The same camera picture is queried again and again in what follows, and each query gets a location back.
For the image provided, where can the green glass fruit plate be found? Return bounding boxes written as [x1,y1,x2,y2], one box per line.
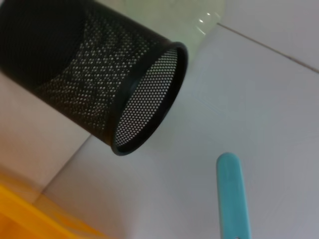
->
[119,0,226,58]

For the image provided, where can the black mesh cup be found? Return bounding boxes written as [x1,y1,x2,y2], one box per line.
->
[0,0,189,157]

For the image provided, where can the yellow plastic storage bin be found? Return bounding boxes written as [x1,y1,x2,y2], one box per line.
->
[0,174,105,239]

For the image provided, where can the blue scissors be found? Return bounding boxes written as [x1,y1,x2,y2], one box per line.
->
[216,152,252,239]

